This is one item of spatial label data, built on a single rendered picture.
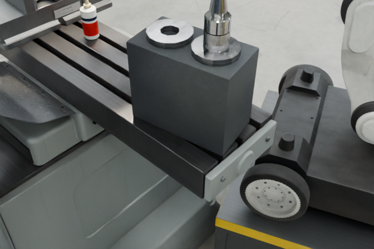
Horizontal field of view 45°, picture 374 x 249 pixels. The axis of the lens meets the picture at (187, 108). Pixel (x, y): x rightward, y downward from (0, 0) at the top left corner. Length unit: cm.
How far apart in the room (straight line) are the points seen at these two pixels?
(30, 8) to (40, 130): 32
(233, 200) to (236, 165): 55
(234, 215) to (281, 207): 15
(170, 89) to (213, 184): 20
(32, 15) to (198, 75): 60
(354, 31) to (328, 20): 211
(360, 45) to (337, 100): 45
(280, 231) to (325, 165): 24
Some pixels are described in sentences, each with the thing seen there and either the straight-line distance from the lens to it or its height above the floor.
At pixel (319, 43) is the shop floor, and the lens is 302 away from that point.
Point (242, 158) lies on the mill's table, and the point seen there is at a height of 88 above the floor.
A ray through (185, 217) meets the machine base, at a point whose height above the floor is 20.
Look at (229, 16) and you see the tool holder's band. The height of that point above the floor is 117.
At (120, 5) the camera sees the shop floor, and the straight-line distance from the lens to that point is 336.
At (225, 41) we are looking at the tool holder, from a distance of 79.
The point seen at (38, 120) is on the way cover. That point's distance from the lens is 108.
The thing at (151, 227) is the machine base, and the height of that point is 20.
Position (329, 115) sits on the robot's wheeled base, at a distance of 155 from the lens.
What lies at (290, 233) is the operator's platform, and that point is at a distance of 141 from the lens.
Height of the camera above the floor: 154
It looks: 41 degrees down
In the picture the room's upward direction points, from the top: 1 degrees clockwise
